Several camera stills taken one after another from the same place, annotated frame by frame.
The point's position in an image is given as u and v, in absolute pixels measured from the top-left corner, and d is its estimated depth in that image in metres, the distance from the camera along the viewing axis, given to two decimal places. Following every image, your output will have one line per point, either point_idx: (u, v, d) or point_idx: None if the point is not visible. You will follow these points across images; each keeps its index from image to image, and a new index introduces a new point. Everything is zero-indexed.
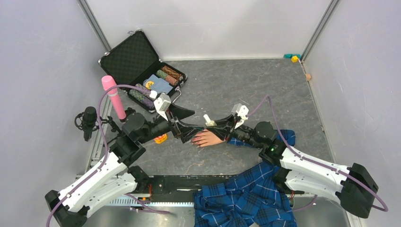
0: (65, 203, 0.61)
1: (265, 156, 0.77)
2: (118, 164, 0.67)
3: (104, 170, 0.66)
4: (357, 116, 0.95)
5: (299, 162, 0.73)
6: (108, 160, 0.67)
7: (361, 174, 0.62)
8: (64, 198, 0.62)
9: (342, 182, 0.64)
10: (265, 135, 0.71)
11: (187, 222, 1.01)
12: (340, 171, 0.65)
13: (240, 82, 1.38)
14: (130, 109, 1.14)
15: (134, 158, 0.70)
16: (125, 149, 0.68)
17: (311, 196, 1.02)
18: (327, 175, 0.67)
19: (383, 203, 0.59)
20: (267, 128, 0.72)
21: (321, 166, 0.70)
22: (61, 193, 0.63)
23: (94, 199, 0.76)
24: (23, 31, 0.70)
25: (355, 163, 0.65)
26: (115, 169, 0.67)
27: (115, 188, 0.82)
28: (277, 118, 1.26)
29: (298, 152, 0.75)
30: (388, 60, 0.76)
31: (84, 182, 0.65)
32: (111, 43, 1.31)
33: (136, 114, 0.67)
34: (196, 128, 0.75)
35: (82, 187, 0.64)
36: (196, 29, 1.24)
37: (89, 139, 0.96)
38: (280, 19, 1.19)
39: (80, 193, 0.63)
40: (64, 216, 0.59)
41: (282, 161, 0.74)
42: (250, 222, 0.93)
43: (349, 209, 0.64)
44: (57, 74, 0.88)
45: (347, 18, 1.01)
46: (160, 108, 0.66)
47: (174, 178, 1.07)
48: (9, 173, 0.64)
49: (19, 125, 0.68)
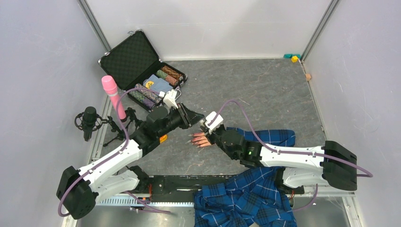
0: (86, 178, 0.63)
1: (246, 161, 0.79)
2: (139, 149, 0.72)
3: (125, 153, 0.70)
4: (357, 115, 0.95)
5: (277, 157, 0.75)
6: (129, 144, 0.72)
7: (335, 149, 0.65)
8: (86, 173, 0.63)
9: (321, 163, 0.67)
10: (231, 142, 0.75)
11: (187, 222, 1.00)
12: (316, 154, 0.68)
13: (240, 82, 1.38)
14: (130, 109, 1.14)
15: (149, 148, 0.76)
16: (144, 138, 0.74)
17: (310, 196, 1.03)
18: (306, 161, 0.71)
19: (364, 170, 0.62)
20: (232, 136, 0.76)
21: (299, 154, 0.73)
22: (82, 169, 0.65)
23: (102, 188, 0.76)
24: (23, 31, 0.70)
25: (327, 141, 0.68)
26: (134, 154, 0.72)
27: (120, 181, 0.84)
28: (277, 118, 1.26)
29: (274, 147, 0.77)
30: (388, 60, 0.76)
31: (106, 161, 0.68)
32: (111, 43, 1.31)
33: (161, 107, 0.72)
34: (198, 115, 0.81)
35: (104, 165, 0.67)
36: (196, 29, 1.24)
37: (89, 139, 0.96)
38: (280, 19, 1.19)
39: (101, 170, 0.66)
40: (83, 191, 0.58)
41: (261, 161, 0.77)
42: (250, 222, 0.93)
43: (338, 187, 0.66)
44: (57, 74, 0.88)
45: (347, 18, 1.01)
46: (167, 97, 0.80)
47: (174, 178, 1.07)
48: (9, 173, 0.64)
49: (19, 125, 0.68)
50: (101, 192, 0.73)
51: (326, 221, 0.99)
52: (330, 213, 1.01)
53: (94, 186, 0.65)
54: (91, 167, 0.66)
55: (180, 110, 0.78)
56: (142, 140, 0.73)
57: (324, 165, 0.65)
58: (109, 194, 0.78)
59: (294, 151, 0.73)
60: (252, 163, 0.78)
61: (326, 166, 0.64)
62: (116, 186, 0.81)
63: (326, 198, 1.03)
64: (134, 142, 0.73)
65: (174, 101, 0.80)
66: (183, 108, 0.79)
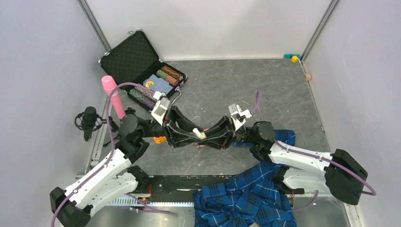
0: (73, 199, 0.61)
1: (257, 153, 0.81)
2: (125, 159, 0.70)
3: (110, 166, 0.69)
4: (357, 115, 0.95)
5: (286, 154, 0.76)
6: (114, 156, 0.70)
7: (343, 159, 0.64)
8: (71, 194, 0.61)
9: (325, 168, 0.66)
10: (265, 136, 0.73)
11: (187, 222, 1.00)
12: (323, 158, 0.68)
13: (240, 82, 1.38)
14: (129, 109, 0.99)
15: (138, 155, 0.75)
16: (129, 145, 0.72)
17: (310, 196, 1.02)
18: (312, 163, 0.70)
19: (370, 187, 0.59)
20: (268, 130, 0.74)
21: (306, 156, 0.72)
22: (68, 189, 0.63)
23: (97, 198, 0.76)
24: (23, 31, 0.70)
25: (338, 149, 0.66)
26: (120, 164, 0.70)
27: (117, 187, 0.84)
28: (277, 118, 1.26)
29: (285, 145, 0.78)
30: (389, 60, 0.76)
31: (91, 178, 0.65)
32: (111, 43, 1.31)
33: (129, 116, 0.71)
34: (192, 137, 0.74)
35: (89, 182, 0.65)
36: (196, 29, 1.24)
37: (89, 139, 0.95)
38: (279, 19, 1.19)
39: (87, 188, 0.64)
40: (71, 212, 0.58)
41: (270, 156, 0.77)
42: (250, 222, 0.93)
43: (338, 196, 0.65)
44: (57, 74, 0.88)
45: (346, 19, 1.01)
46: (154, 111, 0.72)
47: (174, 178, 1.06)
48: (9, 174, 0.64)
49: (18, 125, 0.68)
50: (95, 204, 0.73)
51: (326, 221, 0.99)
52: (330, 213, 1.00)
53: (83, 204, 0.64)
54: (77, 185, 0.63)
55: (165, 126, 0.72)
56: (129, 147, 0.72)
57: (328, 170, 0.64)
58: (106, 202, 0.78)
59: (304, 152, 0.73)
60: (260, 155, 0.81)
61: (329, 171, 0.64)
62: (112, 193, 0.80)
63: (326, 198, 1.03)
64: (119, 152, 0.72)
65: (160, 119, 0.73)
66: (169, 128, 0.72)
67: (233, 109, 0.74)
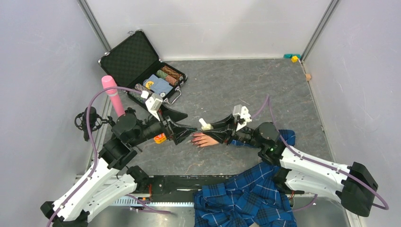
0: (60, 214, 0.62)
1: (265, 156, 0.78)
2: (108, 170, 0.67)
3: (95, 178, 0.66)
4: (357, 115, 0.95)
5: (300, 162, 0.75)
6: (98, 167, 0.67)
7: (361, 172, 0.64)
8: (57, 210, 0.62)
9: (343, 181, 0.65)
10: (267, 135, 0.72)
11: (187, 222, 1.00)
12: (340, 170, 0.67)
13: (240, 82, 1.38)
14: (129, 108, 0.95)
15: (124, 162, 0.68)
16: (115, 152, 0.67)
17: (311, 196, 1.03)
18: (328, 175, 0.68)
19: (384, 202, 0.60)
20: (271, 130, 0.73)
21: (321, 166, 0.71)
22: (55, 204, 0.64)
23: (94, 204, 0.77)
24: (23, 31, 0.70)
25: (355, 162, 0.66)
26: (106, 174, 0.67)
27: (113, 192, 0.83)
28: (277, 118, 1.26)
29: (298, 152, 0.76)
30: (388, 59, 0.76)
31: (75, 192, 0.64)
32: (111, 43, 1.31)
33: (128, 115, 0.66)
34: (189, 128, 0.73)
35: (75, 196, 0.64)
36: (196, 29, 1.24)
37: (88, 139, 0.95)
38: (279, 19, 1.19)
39: (73, 203, 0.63)
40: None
41: (282, 161, 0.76)
42: (250, 222, 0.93)
43: (349, 207, 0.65)
44: (57, 74, 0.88)
45: (346, 19, 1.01)
46: (151, 107, 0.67)
47: (174, 178, 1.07)
48: (9, 174, 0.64)
49: (18, 124, 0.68)
50: (91, 210, 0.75)
51: (327, 221, 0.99)
52: (330, 213, 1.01)
53: (74, 215, 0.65)
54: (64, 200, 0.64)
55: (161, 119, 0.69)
56: (116, 154, 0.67)
57: (346, 183, 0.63)
58: (104, 206, 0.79)
59: (319, 161, 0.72)
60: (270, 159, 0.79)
61: (347, 184, 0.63)
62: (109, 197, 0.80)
63: (326, 198, 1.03)
64: (103, 161, 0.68)
65: (156, 114, 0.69)
66: (170, 123, 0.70)
67: (236, 110, 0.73)
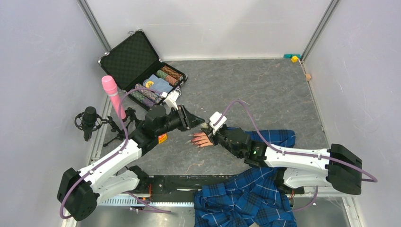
0: (87, 179, 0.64)
1: (249, 161, 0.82)
2: (138, 149, 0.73)
3: (125, 153, 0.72)
4: (357, 115, 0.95)
5: (283, 157, 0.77)
6: (128, 144, 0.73)
7: (341, 153, 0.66)
8: (86, 174, 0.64)
9: (326, 166, 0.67)
10: (236, 140, 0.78)
11: (187, 222, 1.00)
12: (321, 156, 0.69)
13: (240, 82, 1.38)
14: (110, 116, 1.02)
15: (149, 147, 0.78)
16: (143, 137, 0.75)
17: (310, 196, 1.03)
18: (312, 163, 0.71)
19: (370, 175, 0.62)
20: (239, 135, 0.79)
21: (303, 156, 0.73)
22: (82, 170, 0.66)
23: (103, 188, 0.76)
24: (23, 31, 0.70)
25: (333, 144, 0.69)
26: (133, 153, 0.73)
27: (120, 181, 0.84)
28: (277, 118, 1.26)
29: (280, 148, 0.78)
30: (389, 59, 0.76)
31: (106, 162, 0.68)
32: (111, 43, 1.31)
33: (159, 106, 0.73)
34: (198, 119, 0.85)
35: (104, 166, 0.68)
36: (197, 29, 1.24)
37: (89, 139, 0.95)
38: (279, 19, 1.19)
39: (101, 171, 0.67)
40: (85, 192, 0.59)
41: (266, 161, 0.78)
42: (250, 222, 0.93)
43: (343, 191, 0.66)
44: (57, 74, 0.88)
45: (346, 18, 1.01)
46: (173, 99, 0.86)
47: (174, 178, 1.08)
48: (8, 174, 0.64)
49: (18, 125, 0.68)
50: (103, 192, 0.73)
51: (326, 221, 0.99)
52: (330, 213, 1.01)
53: (95, 186, 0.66)
54: (92, 167, 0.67)
55: (180, 112, 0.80)
56: (141, 139, 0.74)
57: (330, 168, 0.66)
58: (110, 194, 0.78)
59: (300, 152, 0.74)
60: (256, 163, 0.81)
61: (332, 169, 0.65)
62: (116, 186, 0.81)
63: (326, 198, 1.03)
64: (133, 141, 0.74)
65: (174, 103, 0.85)
66: (183, 110, 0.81)
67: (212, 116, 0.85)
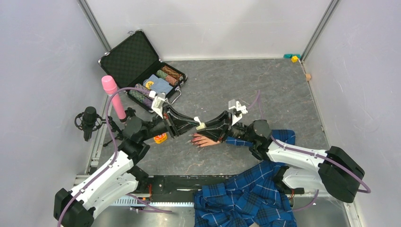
0: (79, 198, 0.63)
1: (257, 151, 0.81)
2: (128, 160, 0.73)
3: (115, 167, 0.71)
4: (357, 115, 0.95)
5: (283, 152, 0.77)
6: (118, 157, 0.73)
7: (337, 155, 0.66)
8: (78, 194, 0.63)
9: (319, 164, 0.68)
10: (260, 132, 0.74)
11: (187, 222, 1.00)
12: (317, 155, 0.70)
13: (240, 82, 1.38)
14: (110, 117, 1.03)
15: (140, 156, 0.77)
16: (133, 147, 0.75)
17: (310, 196, 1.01)
18: (307, 160, 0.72)
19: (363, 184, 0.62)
20: (262, 129, 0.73)
21: (301, 153, 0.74)
22: (74, 189, 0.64)
23: (99, 200, 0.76)
24: (22, 31, 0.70)
25: (333, 146, 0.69)
26: (124, 165, 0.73)
27: (117, 188, 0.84)
28: (277, 118, 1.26)
29: (282, 143, 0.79)
30: (388, 59, 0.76)
31: (97, 178, 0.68)
32: (111, 43, 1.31)
33: (134, 118, 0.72)
34: (191, 123, 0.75)
35: (95, 182, 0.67)
36: (196, 29, 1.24)
37: (88, 139, 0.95)
38: (279, 19, 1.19)
39: (93, 188, 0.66)
40: (79, 211, 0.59)
41: (268, 153, 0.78)
42: (250, 222, 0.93)
43: (332, 192, 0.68)
44: (57, 74, 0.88)
45: (347, 18, 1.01)
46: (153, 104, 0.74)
47: (174, 178, 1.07)
48: (9, 174, 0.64)
49: (18, 125, 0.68)
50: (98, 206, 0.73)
51: (326, 221, 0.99)
52: (330, 213, 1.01)
53: (89, 203, 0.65)
54: (83, 186, 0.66)
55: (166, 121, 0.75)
56: (131, 149, 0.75)
57: (323, 166, 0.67)
58: (108, 204, 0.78)
59: (299, 149, 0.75)
60: (259, 153, 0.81)
61: (324, 167, 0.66)
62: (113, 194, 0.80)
63: (326, 198, 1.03)
64: (123, 153, 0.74)
65: (158, 110, 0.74)
66: (169, 118, 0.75)
67: (231, 104, 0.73)
